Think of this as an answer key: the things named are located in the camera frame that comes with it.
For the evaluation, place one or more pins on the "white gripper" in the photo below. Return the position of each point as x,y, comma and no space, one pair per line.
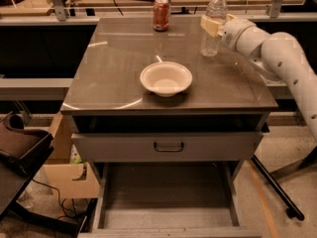
233,34

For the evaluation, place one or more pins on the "clear plastic water bottle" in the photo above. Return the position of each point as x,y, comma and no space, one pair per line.
211,45

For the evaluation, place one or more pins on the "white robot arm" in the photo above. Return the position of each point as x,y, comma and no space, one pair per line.
276,56

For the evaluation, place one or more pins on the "grey drawer cabinet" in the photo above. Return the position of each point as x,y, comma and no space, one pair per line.
145,96

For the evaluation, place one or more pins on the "closed top grey drawer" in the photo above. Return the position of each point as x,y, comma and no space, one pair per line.
138,147

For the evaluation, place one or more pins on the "open middle grey drawer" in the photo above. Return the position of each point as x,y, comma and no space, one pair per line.
167,200

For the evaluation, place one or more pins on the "red soda can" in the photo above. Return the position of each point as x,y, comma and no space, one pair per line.
160,17

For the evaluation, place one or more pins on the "white paper bowl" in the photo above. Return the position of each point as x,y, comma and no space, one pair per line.
166,78

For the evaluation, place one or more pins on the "black tripod leg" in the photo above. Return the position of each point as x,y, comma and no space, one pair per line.
292,211

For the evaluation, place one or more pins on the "cardboard box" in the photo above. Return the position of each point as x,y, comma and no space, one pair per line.
64,168

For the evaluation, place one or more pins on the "dark brown chair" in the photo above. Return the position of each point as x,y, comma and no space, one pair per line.
22,153

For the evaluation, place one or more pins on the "black drawer handle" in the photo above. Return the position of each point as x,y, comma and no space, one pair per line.
168,148

